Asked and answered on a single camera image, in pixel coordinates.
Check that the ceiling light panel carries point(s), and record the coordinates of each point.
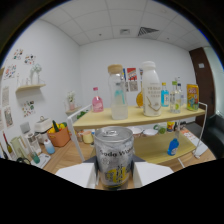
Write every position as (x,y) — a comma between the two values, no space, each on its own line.
(125,31)

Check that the green mint plant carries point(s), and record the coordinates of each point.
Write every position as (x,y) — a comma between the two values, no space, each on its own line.
(82,115)

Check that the ceiling air vent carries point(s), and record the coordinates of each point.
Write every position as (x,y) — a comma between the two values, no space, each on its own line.
(147,31)

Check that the white vase with flowers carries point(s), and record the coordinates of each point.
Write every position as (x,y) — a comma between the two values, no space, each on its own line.
(35,75)

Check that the large white milk bottle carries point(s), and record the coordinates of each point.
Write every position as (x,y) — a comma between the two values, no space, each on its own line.
(151,93)

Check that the orange storage basket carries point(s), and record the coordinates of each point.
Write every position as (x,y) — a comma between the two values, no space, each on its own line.
(59,136)

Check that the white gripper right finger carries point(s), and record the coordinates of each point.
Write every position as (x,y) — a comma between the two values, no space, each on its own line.
(151,173)

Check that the wooden wall shelf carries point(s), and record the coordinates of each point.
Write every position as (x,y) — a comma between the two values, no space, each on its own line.
(30,87)

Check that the pink liquid bottle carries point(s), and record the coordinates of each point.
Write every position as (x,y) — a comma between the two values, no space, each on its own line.
(97,103)

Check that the clear grinder jar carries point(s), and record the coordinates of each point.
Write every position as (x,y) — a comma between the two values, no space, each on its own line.
(33,143)

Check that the brown door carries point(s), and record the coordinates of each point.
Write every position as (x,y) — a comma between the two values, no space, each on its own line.
(201,83)

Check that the pink flower vase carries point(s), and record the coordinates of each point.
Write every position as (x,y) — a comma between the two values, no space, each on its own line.
(71,101)

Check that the slim light blue bottle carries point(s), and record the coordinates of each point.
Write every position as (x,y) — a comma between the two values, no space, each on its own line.
(165,96)

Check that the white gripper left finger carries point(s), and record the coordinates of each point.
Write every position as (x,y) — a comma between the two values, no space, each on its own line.
(76,175)

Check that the white bowl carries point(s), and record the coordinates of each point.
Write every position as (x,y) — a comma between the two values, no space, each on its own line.
(136,131)
(150,132)

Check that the red white wall poster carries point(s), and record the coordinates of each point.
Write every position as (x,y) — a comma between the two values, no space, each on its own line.
(131,74)

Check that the small white blue bottle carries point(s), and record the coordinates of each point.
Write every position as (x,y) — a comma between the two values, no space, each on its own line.
(49,147)

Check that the blue liquid bottle white label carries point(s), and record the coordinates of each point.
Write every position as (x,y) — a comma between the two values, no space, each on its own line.
(173,146)

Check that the white lidded pot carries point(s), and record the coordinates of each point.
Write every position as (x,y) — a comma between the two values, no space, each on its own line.
(43,126)

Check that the tall clear bottle cork lid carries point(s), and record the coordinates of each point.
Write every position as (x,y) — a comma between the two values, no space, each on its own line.
(118,110)

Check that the orange printed paper sheet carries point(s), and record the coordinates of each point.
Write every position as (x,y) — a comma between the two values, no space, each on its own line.
(189,136)

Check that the yellow mug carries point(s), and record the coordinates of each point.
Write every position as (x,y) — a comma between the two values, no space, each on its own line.
(87,137)

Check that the wooden two-tier shelf rack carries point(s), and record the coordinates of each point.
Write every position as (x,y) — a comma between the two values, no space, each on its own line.
(133,116)

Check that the white kitchen scale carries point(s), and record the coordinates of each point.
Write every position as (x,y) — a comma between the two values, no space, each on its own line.
(41,160)

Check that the amber bottle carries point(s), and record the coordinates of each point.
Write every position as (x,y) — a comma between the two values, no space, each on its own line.
(139,99)

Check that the yellow printed drink can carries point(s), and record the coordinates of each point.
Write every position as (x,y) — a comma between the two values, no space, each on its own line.
(192,97)

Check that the yellow cup white lid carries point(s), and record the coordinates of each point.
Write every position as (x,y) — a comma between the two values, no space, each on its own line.
(170,126)

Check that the small wall shelf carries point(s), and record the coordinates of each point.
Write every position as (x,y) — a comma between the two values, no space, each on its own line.
(73,110)

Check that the green wine bottle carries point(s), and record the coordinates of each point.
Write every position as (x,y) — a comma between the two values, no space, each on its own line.
(10,148)

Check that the clear bottle green cap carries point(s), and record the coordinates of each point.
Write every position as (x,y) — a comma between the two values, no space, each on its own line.
(175,100)

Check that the pale green pitcher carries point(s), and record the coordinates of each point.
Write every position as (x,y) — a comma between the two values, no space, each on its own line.
(17,148)

